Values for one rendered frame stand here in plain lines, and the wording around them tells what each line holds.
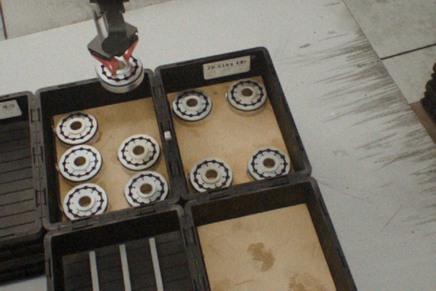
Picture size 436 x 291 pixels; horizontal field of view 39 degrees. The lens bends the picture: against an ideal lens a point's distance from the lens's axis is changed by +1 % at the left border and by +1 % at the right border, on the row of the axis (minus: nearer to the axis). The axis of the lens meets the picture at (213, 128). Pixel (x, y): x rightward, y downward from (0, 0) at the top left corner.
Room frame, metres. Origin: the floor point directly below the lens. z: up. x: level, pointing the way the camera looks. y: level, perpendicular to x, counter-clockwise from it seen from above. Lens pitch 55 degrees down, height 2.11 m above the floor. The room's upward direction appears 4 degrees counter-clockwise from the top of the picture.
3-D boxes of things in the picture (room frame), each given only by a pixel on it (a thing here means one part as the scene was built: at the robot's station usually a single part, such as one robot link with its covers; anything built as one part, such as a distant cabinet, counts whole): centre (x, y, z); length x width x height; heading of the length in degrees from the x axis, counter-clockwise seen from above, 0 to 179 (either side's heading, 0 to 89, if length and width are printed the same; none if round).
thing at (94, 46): (0.93, 0.21, 1.17); 0.10 x 0.07 x 0.07; 144
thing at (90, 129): (0.91, 0.34, 0.86); 0.10 x 0.10 x 0.01
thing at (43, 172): (0.81, 0.26, 0.92); 0.40 x 0.30 x 0.02; 10
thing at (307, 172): (0.86, -0.04, 0.92); 0.40 x 0.30 x 0.02; 10
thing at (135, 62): (0.93, 0.21, 1.04); 0.10 x 0.10 x 0.01
